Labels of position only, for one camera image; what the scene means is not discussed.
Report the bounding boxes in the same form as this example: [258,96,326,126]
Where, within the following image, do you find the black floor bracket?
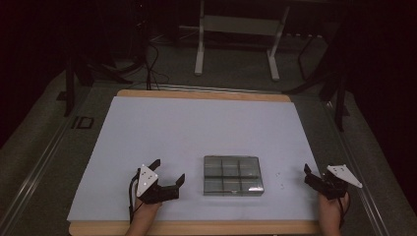
[71,115,95,130]

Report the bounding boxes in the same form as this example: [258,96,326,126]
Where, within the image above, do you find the black metal stand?
[63,48,134,118]
[283,29,351,133]

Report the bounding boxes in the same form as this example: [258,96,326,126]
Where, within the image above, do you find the clear grey compartment box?
[203,154,266,198]

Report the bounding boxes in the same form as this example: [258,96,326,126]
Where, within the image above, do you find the black floor cables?
[142,19,171,91]

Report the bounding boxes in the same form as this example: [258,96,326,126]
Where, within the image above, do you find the person's right hand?
[317,191,350,230]

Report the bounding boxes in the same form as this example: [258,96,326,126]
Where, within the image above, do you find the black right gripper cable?
[337,193,352,229]

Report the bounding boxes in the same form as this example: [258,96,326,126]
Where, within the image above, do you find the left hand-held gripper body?
[135,163,181,206]

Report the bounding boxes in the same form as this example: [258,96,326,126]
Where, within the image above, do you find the white metal stand frame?
[194,0,291,82]

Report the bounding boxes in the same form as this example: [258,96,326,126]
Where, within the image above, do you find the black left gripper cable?
[128,176,146,226]

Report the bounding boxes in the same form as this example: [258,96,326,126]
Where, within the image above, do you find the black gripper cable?
[128,176,146,226]
[337,193,352,229]

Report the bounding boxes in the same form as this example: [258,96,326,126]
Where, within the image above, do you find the person's left hand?
[132,200,163,228]

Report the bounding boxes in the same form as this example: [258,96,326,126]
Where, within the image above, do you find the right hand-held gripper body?
[314,163,364,202]

